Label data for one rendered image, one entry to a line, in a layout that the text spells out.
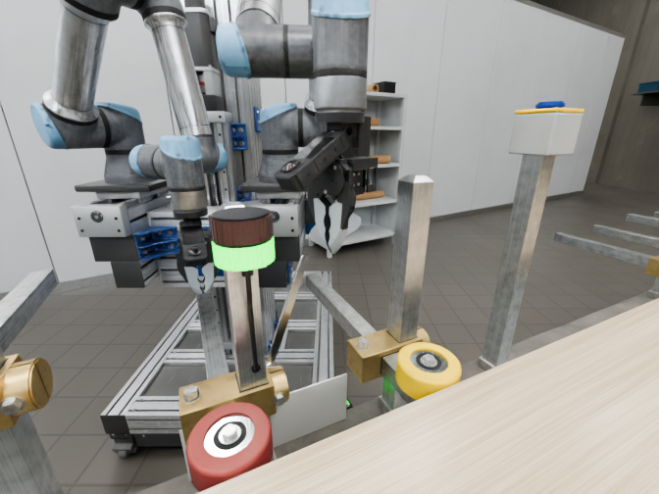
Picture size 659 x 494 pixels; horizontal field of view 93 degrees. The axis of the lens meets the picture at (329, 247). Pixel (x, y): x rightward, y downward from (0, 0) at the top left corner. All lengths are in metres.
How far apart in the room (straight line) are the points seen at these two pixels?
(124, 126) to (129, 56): 1.90
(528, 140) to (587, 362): 0.34
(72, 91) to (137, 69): 2.00
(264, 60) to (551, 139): 0.46
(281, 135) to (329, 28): 0.57
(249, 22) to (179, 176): 0.31
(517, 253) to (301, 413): 0.47
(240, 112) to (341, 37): 0.80
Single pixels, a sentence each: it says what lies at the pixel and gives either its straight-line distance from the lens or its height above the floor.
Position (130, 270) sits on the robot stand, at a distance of 1.15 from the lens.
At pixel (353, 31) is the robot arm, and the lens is 0.47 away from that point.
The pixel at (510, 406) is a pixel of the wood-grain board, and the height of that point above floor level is 0.90.
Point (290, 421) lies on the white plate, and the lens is 0.59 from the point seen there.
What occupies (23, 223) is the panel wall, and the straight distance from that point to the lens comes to 3.17.
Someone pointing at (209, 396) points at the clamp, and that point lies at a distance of 0.46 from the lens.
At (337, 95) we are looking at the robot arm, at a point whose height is 1.23.
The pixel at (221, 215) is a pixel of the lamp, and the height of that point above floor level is 1.11.
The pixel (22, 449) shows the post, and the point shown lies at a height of 0.88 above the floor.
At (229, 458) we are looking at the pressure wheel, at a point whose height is 0.91.
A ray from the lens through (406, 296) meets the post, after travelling 0.50.
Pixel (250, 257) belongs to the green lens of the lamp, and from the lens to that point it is 0.30.
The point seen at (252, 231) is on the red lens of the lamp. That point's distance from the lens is 0.29.
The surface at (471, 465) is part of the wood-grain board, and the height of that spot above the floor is 0.90.
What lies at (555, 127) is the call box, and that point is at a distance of 0.61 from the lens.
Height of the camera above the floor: 1.18
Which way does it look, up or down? 20 degrees down
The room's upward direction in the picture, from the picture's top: straight up
